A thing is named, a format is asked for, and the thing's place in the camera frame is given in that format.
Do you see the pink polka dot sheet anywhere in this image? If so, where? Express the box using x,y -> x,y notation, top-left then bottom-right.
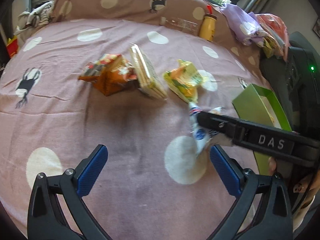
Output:
1,19 -> 265,239

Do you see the yellow bottle red strap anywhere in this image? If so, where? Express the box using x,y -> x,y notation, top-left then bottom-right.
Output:
198,4 -> 218,42

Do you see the purple folded cloth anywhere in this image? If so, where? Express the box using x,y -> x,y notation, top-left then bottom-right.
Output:
220,3 -> 267,48

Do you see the yellow wafer biscuit pack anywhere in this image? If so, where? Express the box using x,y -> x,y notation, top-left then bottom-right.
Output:
129,43 -> 167,100

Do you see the yellow rice cracker bag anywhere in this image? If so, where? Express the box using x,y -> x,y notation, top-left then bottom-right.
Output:
268,113 -> 276,126

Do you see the brown polka dot bolster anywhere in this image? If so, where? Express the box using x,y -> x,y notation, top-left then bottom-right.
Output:
47,0 -> 260,70

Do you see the pink orange folded cloth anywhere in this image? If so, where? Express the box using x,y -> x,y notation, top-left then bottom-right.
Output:
255,14 -> 290,62

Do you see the white black crumpled cloth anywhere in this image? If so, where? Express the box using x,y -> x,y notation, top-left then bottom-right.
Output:
14,1 -> 54,36

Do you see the yellow green corn snack bag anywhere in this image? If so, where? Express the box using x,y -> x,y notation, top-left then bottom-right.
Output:
163,59 -> 203,103

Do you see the black camera unit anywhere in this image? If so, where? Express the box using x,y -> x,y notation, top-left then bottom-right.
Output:
260,31 -> 319,140

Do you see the red box at bedside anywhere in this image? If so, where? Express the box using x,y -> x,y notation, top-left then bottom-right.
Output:
6,36 -> 19,58

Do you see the clear plastic water bottle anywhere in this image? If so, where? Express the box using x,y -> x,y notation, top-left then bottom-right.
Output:
159,17 -> 198,36

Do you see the person right hand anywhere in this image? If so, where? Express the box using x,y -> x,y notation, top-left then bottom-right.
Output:
267,155 -> 320,210

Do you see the yellow patterned cloth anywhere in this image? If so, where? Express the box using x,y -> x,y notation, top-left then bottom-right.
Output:
263,36 -> 283,58

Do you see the framed landscape painting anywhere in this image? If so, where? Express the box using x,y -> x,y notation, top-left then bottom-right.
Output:
312,18 -> 320,38

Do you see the orange mushroom snack bag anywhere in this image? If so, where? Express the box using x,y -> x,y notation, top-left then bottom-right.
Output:
78,54 -> 137,96

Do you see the white Diovo snack bag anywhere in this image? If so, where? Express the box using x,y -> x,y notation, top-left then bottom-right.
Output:
188,102 -> 233,157

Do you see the green cardboard box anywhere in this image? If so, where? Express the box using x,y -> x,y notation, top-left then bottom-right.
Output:
231,83 -> 293,177

